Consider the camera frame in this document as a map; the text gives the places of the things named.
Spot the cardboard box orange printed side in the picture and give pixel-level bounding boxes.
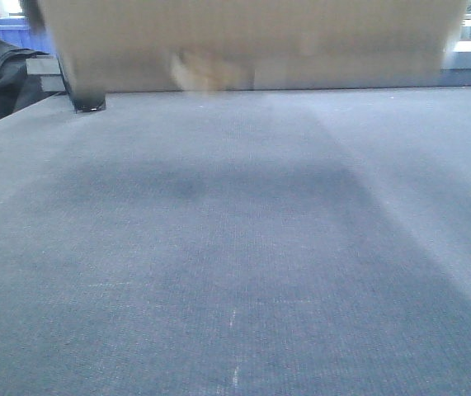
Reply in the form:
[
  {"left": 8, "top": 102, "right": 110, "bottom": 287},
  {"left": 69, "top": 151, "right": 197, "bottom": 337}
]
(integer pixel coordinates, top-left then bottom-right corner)
[{"left": 21, "top": 1, "right": 466, "bottom": 94}]

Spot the blue plastic crate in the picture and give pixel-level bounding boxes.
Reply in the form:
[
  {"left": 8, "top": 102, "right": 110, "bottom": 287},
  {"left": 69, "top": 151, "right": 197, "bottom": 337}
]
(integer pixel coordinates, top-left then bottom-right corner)
[{"left": 0, "top": 17, "right": 56, "bottom": 54}]

